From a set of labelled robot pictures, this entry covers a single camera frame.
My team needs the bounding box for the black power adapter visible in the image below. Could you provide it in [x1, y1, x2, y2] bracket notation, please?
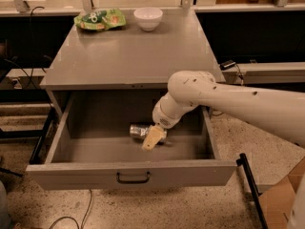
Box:
[220, 60, 235, 71]

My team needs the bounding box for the black drawer handle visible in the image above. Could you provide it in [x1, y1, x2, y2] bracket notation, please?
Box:
[116, 172, 151, 185]

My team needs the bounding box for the white bowl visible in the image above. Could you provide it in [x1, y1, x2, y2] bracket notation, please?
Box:
[133, 7, 163, 31]

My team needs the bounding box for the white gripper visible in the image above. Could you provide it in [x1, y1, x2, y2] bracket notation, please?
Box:
[142, 102, 178, 151]

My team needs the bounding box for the black metal frame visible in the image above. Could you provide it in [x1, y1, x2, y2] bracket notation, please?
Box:
[30, 107, 55, 164]
[236, 153, 269, 229]

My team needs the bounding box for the black metal frame right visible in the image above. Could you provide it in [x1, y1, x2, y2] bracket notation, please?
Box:
[236, 153, 269, 229]

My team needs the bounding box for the black metal frame left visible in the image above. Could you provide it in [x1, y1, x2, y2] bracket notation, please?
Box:
[30, 107, 55, 164]

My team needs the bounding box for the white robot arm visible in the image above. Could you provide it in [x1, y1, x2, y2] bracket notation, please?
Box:
[142, 71, 305, 151]

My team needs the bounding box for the black cable on floor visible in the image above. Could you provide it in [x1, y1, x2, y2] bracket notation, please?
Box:
[48, 188, 93, 229]

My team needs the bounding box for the cardboard box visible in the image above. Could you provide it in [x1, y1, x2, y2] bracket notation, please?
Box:
[259, 157, 305, 229]

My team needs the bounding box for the grey metal cabinet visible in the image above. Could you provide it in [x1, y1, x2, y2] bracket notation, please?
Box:
[40, 8, 224, 114]

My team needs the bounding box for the grey open top drawer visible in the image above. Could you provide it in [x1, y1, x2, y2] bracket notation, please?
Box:
[27, 90, 236, 190]

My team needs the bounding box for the silver redbull can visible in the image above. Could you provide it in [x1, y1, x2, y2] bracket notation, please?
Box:
[130, 124, 154, 141]

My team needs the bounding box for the green snack bag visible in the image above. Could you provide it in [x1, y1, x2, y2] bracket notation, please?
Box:
[73, 9, 126, 31]

